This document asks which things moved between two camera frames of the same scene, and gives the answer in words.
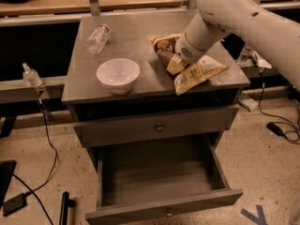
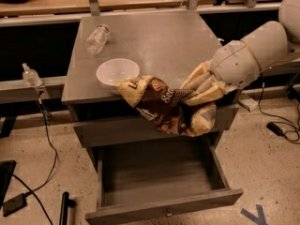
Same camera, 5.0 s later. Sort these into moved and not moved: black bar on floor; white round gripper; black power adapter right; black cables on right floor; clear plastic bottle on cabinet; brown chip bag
Moved: brown chip bag; white round gripper
Not moved: clear plastic bottle on cabinet; black bar on floor; black power adapter right; black cables on right floor
